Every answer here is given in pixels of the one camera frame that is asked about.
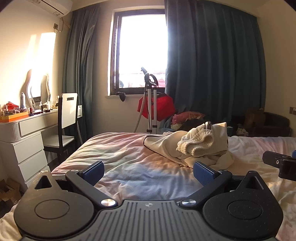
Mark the brown cardboard box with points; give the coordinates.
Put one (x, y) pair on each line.
(254, 117)

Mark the garment steamer stand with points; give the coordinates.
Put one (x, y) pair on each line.
(151, 97)

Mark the dark framed window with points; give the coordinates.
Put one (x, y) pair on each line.
(138, 46)

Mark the wall socket with plug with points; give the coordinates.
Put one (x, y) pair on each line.
(56, 26)

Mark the wide teal curtain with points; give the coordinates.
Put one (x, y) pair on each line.
(215, 58)

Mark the white vanity desk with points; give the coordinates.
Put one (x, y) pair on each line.
(30, 148)

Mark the cluster of cosmetic bottles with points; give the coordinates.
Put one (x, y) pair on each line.
(47, 105)

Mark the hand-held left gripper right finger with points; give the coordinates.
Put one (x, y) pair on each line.
(203, 173)

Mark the white air conditioner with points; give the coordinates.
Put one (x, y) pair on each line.
(55, 5)

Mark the red pouch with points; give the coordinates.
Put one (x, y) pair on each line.
(11, 106)

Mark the white chair with black frame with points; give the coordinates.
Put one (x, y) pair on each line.
(69, 109)

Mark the bronze wall socket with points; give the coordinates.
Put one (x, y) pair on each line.
(292, 110)

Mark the narrow teal curtain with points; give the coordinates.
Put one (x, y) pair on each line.
(85, 58)

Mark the wavy frame mirror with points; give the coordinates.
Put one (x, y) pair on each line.
(34, 88)

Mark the white spray bottle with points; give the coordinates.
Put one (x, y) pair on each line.
(22, 100)

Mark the dark armchair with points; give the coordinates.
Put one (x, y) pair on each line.
(275, 122)

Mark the red bag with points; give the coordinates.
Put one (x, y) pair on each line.
(164, 105)

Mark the pile of colourful clothes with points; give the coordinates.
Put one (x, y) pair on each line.
(187, 115)

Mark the flattened floor cardboard boxes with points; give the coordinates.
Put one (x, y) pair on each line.
(9, 190)

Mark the white wall-mounted box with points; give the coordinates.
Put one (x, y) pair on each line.
(80, 111)

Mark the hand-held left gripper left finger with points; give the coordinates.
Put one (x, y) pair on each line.
(94, 172)

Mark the cream zip jacket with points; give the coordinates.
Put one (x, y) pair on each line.
(203, 139)

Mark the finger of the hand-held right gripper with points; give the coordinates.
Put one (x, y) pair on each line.
(288, 171)
(276, 161)

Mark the orange box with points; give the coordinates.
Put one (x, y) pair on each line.
(16, 117)

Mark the pastel quilt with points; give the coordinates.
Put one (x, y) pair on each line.
(120, 150)

